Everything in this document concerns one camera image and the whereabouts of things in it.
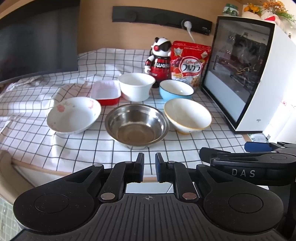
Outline black power strip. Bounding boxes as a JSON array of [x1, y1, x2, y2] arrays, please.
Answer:
[[112, 6, 213, 36]]

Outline white computer case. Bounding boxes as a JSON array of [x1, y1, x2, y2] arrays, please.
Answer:
[[201, 15, 296, 134]]

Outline black monitor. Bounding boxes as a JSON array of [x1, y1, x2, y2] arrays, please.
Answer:
[[0, 0, 80, 83]]

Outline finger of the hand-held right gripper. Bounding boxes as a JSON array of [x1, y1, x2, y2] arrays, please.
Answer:
[[244, 141, 296, 153], [199, 146, 276, 166]]

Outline white checkered tablecloth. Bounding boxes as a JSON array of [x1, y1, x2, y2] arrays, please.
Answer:
[[0, 47, 246, 182]]

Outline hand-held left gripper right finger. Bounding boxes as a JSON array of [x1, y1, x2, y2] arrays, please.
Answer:
[[155, 152, 234, 202]]

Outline plain white bowl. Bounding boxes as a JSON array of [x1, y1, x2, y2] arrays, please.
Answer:
[[118, 73, 156, 102]]

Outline red cereal bag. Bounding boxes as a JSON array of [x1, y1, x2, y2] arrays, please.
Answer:
[[170, 41, 212, 93]]

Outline red and white robot toy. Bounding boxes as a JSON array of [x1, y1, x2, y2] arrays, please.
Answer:
[[145, 37, 172, 82]]

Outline white plug with cable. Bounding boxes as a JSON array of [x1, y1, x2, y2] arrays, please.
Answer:
[[181, 19, 196, 44]]

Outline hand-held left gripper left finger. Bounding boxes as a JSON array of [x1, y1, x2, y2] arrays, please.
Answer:
[[60, 152, 145, 203]]

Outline stainless steel bowl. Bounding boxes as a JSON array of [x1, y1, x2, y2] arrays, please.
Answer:
[[105, 103, 170, 150]]

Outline light blue bowl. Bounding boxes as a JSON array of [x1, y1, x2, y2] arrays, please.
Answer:
[[159, 79, 194, 103]]

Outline yellow and green flower bunch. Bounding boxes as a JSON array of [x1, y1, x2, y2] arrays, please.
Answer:
[[264, 0, 296, 22]]

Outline jar with green label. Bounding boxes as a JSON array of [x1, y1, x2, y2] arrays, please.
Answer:
[[223, 3, 239, 17]]

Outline red rectangular dish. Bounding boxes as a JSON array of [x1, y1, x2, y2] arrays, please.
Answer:
[[90, 80, 121, 106]]

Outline white and red figurine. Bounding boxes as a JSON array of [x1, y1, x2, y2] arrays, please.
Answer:
[[261, 11, 285, 27]]

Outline white bowl with yellow rim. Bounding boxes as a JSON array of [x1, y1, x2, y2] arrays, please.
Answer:
[[164, 98, 212, 135]]

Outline white floral bowl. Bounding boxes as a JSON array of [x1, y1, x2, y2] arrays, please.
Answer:
[[46, 97, 102, 135]]

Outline orange flowers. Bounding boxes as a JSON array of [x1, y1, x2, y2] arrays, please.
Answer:
[[243, 2, 264, 15]]

